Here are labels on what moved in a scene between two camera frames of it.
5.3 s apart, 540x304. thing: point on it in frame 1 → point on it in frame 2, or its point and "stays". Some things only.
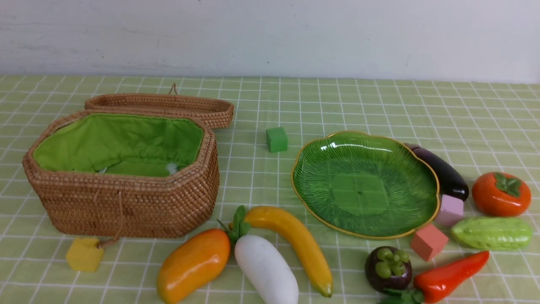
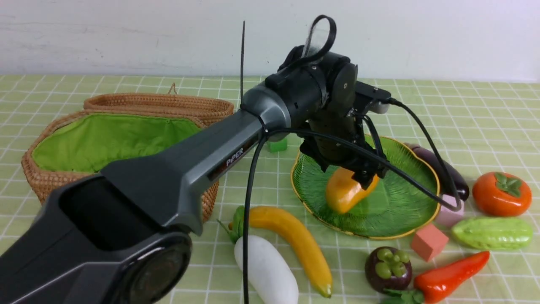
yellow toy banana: x=300 y=232 stays
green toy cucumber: x=493 y=233 stays
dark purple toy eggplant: x=450 y=183 stays
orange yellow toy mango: x=193 y=259 → x=343 y=192
